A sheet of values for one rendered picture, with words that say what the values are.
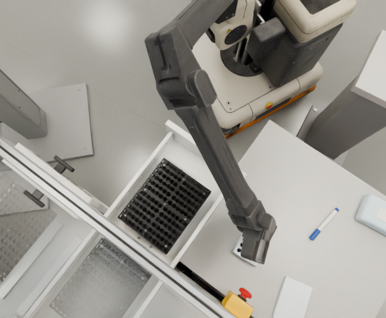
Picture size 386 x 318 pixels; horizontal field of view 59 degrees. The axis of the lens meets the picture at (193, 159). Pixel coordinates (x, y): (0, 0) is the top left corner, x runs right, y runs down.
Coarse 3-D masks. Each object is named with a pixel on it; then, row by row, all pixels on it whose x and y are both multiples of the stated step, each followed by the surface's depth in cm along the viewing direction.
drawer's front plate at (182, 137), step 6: (168, 120) 103; (168, 126) 102; (174, 126) 102; (174, 132) 104; (180, 132) 102; (186, 132) 102; (174, 138) 110; (180, 138) 105; (186, 138) 102; (192, 138) 102; (186, 144) 107; (192, 144) 103; (192, 150) 108; (198, 150) 104; (246, 174) 99
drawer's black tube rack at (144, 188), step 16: (160, 176) 101; (176, 176) 104; (144, 192) 103; (160, 192) 100; (176, 192) 103; (192, 192) 100; (208, 192) 103; (128, 208) 99; (144, 208) 102; (160, 208) 99; (176, 208) 102; (192, 208) 99; (128, 224) 98; (144, 224) 100; (160, 224) 98; (176, 224) 98; (160, 240) 96; (176, 240) 97
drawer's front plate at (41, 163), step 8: (16, 144) 100; (24, 152) 100; (32, 152) 105; (32, 160) 99; (40, 160) 99; (48, 168) 98; (56, 176) 98; (64, 184) 97; (72, 184) 97; (80, 192) 97; (88, 200) 96; (96, 200) 107
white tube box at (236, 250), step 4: (240, 236) 110; (240, 240) 107; (236, 244) 109; (240, 244) 110; (236, 248) 106; (240, 248) 106; (236, 252) 106; (240, 256) 106; (248, 260) 105; (252, 264) 108; (256, 264) 105
